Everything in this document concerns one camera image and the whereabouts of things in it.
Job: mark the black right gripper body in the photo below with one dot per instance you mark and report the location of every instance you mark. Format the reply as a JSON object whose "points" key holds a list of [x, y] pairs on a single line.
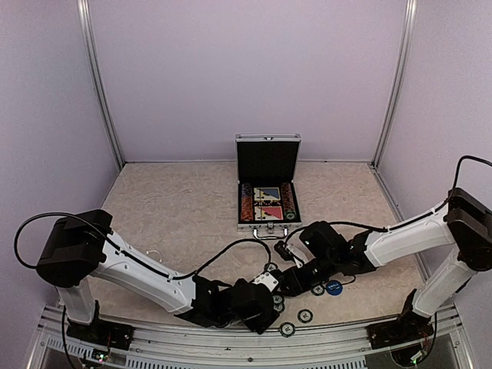
{"points": [[307, 281]]}

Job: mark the green poker chip stack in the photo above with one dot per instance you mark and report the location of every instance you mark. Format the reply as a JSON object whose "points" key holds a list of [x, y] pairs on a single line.
{"points": [[290, 214]]}

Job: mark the aluminium poker set case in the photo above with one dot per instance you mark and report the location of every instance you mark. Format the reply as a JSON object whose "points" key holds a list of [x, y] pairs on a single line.
{"points": [[267, 161]]}

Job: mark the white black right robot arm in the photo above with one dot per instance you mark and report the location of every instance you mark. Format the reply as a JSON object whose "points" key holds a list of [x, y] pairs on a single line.
{"points": [[460, 222]]}

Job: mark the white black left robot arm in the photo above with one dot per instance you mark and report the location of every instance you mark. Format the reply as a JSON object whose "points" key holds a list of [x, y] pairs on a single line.
{"points": [[84, 245]]}

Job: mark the blue small blind button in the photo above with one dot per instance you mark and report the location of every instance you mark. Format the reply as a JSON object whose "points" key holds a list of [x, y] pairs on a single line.
{"points": [[334, 288]]}

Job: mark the red playing card deck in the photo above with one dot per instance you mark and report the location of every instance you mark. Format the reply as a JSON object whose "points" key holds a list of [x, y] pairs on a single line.
{"points": [[268, 213]]}

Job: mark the right chip row in case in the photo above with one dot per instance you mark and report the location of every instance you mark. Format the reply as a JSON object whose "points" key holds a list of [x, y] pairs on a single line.
{"points": [[287, 196]]}

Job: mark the blue playing card deck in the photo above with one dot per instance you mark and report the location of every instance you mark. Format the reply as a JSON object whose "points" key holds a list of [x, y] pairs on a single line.
{"points": [[267, 194]]}

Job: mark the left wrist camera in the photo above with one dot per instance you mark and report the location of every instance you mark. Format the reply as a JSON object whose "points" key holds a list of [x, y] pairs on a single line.
{"points": [[268, 280]]}

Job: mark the front aluminium rail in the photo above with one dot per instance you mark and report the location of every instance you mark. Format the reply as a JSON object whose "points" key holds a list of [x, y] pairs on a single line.
{"points": [[320, 346]]}

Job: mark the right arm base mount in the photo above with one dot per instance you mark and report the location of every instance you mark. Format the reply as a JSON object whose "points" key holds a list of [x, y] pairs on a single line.
{"points": [[386, 334]]}

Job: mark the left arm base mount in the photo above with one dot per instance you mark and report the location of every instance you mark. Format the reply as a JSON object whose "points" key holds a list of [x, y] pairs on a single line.
{"points": [[103, 333]]}

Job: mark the right aluminium frame post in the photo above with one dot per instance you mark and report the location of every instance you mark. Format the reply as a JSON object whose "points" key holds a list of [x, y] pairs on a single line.
{"points": [[398, 82]]}

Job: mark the aluminium frame post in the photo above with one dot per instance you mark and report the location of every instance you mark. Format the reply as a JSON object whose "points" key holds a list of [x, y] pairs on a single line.
{"points": [[398, 82], [84, 15]]}

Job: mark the left aluminium frame post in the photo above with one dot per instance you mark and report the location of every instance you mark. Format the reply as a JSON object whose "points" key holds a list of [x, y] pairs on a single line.
{"points": [[84, 15]]}

